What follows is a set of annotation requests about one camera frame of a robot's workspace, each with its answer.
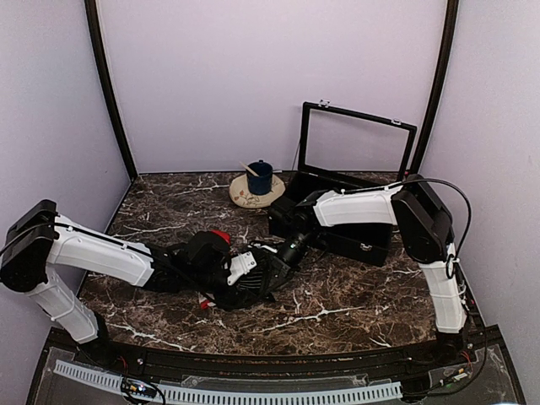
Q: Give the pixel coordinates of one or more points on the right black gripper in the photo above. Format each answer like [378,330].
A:
[278,266]

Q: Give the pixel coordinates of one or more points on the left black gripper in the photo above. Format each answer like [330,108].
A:
[217,298]

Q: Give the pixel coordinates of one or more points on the red Santa Christmas sock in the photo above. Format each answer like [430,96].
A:
[215,265]

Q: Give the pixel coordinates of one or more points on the black white striped sock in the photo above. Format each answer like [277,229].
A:
[254,286]

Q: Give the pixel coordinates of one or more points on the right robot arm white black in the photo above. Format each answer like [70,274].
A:
[425,226]

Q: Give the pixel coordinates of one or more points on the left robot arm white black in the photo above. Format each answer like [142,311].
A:
[43,239]

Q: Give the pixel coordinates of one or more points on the blue ceramic cup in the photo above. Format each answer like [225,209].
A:
[262,184]

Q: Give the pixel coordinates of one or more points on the wooden stick in cup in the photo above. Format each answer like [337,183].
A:
[249,169]

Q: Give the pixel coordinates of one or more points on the black compartment box glass lid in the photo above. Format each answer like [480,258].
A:
[344,149]

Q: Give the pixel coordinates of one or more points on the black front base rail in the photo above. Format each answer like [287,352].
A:
[411,364]

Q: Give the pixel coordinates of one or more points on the white slotted cable duct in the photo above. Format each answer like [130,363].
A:
[210,390]

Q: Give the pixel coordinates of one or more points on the left black frame post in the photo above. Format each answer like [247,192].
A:
[104,75]

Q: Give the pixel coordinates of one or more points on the black frame post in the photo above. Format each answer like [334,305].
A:
[437,86]
[104,75]

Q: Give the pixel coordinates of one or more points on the right black frame post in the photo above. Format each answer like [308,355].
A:
[437,86]

